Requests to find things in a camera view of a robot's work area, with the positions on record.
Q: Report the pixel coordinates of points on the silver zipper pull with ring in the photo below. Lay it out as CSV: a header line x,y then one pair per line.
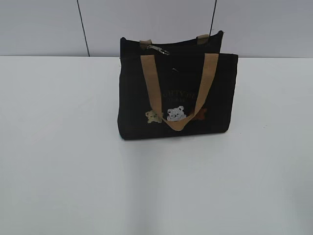
x,y
158,49

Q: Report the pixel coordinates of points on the black canvas tote bag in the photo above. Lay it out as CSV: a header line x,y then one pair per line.
x,y
189,92

